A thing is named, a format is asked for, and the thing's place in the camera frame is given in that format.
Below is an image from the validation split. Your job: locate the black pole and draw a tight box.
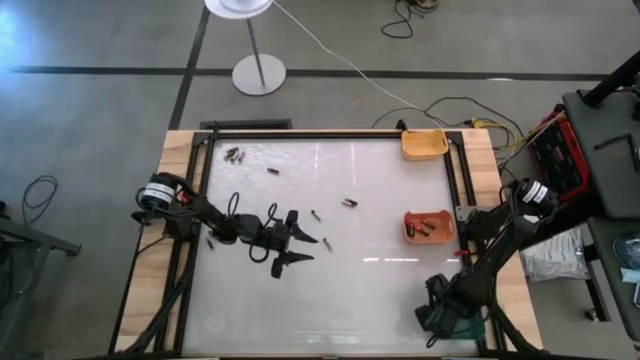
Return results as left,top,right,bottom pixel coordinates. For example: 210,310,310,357
582,49,640,109

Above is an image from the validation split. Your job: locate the round dark disc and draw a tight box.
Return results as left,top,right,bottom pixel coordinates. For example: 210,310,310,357
612,230,640,272

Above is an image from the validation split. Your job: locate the black diagonal stand bar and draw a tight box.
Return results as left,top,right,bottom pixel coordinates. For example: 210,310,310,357
519,197,604,251

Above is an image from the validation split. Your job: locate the grey metal stand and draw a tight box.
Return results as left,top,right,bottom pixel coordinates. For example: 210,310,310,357
0,199,84,351

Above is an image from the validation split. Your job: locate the black cable loop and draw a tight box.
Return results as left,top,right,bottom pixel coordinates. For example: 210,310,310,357
20,174,59,226

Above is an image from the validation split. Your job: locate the dark side table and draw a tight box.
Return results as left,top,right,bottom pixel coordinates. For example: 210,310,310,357
585,215,640,346

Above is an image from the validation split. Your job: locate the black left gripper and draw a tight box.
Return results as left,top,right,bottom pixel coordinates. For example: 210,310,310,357
258,209,320,280

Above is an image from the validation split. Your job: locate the white power cable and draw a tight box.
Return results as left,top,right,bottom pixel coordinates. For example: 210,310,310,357
272,0,445,129

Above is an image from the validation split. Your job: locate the orange plastic bin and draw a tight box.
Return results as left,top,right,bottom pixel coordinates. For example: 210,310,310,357
403,209,458,246

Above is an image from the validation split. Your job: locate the black coiled floor cable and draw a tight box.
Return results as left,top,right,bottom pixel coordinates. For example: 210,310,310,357
380,0,442,40

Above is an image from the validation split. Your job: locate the grey side table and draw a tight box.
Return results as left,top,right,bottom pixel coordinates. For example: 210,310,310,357
562,88,640,221

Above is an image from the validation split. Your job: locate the yellow extension cord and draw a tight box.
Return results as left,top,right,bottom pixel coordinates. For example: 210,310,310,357
467,118,521,151

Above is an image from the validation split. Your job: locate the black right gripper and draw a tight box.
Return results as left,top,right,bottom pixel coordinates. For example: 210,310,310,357
414,273,472,341

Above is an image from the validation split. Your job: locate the yellow plastic bin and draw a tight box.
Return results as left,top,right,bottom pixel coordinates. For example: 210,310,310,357
400,129,450,162

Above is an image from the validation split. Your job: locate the black tool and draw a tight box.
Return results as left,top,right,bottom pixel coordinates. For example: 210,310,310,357
593,132,632,151

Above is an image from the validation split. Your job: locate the white plastic bag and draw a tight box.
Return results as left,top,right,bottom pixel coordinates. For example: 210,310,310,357
519,219,592,283

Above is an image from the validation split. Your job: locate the white floor lamp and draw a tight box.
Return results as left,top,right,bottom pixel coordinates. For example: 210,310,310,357
204,0,288,97

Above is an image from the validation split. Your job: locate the black metal table frame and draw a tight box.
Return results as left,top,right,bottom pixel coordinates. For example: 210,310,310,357
107,127,546,360

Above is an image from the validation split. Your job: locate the red and black toolbox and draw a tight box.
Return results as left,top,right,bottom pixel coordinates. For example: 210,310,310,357
527,110,592,204

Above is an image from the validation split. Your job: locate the black cable bundle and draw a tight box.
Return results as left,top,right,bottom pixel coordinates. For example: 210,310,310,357
479,299,539,354
122,264,195,354

